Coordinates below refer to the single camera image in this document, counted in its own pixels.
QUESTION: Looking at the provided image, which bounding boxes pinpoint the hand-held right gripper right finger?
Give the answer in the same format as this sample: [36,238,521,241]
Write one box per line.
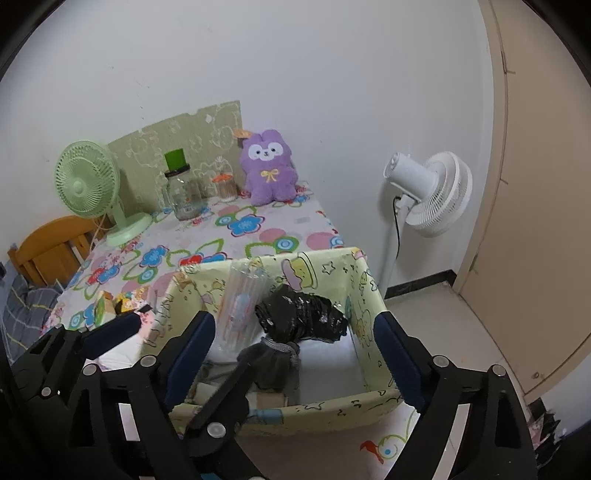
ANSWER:
[374,311,539,480]

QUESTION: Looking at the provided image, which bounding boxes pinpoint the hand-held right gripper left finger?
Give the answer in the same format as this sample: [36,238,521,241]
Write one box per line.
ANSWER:
[69,311,216,480]

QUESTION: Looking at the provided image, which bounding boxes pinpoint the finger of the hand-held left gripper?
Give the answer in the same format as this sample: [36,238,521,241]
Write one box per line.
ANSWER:
[11,314,142,416]
[185,362,259,480]

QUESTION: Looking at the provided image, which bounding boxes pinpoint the colourful snack packets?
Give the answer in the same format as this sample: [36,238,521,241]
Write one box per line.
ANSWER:
[113,286,153,317]

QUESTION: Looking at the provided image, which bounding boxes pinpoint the clear plastic tube pack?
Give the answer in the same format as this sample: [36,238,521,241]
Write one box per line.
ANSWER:
[216,258,269,356]

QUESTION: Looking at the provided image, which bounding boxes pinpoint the grey mesh cloth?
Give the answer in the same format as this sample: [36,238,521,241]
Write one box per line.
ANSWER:
[236,336,302,402]

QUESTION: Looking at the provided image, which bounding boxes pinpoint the yellow printed box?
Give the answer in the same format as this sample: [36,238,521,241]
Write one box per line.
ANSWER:
[147,247,407,437]

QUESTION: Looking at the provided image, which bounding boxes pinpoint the black plastic bag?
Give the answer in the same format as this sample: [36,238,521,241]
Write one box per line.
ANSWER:
[255,284,350,344]

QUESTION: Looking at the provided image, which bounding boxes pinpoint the plaid cloth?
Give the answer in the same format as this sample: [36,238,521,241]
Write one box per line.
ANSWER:
[0,263,61,365]

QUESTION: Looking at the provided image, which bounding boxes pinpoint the wooden chair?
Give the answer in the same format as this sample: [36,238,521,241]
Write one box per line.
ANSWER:
[7,216,112,289]

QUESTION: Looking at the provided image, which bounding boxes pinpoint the green desk fan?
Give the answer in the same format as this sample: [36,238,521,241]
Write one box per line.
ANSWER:
[55,141,153,247]

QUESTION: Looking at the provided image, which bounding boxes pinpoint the glass jar with green lid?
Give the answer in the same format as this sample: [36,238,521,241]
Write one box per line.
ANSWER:
[163,148,208,221]

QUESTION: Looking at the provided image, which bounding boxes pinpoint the floral tablecloth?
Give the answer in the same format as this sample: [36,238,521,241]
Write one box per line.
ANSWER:
[41,182,421,480]

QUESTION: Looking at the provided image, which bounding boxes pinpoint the small jar with orange lid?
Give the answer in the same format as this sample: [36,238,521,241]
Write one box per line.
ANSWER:
[211,172,238,202]

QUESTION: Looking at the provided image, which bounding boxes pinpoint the white standing fan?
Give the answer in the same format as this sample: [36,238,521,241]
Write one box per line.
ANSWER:
[383,151,473,296]

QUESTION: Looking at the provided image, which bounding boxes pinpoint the dark printed bag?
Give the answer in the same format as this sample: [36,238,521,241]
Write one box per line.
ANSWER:
[529,401,561,467]

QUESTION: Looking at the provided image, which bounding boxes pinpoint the purple plush bunny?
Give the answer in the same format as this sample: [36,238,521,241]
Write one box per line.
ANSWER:
[239,130,300,206]

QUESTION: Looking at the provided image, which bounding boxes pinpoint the green printed board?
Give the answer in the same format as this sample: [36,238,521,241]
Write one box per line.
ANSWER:
[108,99,244,215]

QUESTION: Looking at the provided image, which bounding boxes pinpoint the beige door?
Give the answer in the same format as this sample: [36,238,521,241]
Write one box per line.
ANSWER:
[455,0,591,398]

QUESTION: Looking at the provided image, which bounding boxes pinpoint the white power cord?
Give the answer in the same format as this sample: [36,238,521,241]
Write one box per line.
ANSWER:
[90,216,112,251]

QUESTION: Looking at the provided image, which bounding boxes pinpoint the black fan cable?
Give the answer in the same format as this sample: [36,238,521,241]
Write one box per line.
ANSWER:
[392,196,402,259]

